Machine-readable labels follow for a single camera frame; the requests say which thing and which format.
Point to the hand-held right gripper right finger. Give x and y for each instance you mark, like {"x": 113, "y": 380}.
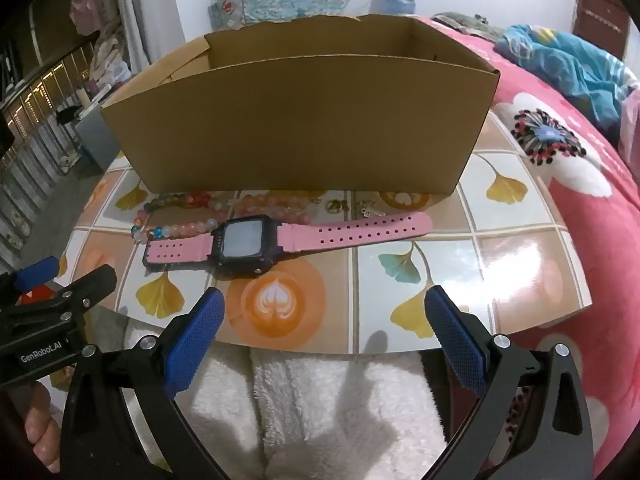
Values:
{"x": 454, "y": 340}

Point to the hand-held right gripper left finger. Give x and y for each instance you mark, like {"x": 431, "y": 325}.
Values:
{"x": 196, "y": 340}

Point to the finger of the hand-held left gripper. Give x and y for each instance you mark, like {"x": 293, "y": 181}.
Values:
{"x": 95, "y": 282}
{"x": 36, "y": 270}

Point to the brown cardboard box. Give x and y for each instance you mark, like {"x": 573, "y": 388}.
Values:
{"x": 300, "y": 125}

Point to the person's left hand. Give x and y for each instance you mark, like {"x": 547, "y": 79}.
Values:
{"x": 42, "y": 422}

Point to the metal railing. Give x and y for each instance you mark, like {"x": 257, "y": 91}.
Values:
{"x": 35, "y": 125}

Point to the white fluffy towel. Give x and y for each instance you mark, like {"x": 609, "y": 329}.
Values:
{"x": 325, "y": 410}

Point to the grey box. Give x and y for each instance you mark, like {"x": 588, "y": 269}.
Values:
{"x": 95, "y": 135}

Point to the silver rectangular charm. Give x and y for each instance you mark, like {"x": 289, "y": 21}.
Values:
{"x": 372, "y": 209}

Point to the pink floral blanket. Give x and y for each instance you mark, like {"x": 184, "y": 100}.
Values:
{"x": 590, "y": 240}

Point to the gold round earring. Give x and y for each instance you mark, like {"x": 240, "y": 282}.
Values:
{"x": 338, "y": 206}

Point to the pile of clothes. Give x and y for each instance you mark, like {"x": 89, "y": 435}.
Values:
{"x": 109, "y": 57}

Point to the hanging pink garment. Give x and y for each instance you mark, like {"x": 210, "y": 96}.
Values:
{"x": 84, "y": 7}

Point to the white curtain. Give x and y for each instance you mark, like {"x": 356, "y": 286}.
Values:
{"x": 142, "y": 15}

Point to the blue patterned blanket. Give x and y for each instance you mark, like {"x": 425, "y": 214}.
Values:
{"x": 565, "y": 65}

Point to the brown door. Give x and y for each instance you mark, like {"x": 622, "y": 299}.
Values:
{"x": 602, "y": 10}

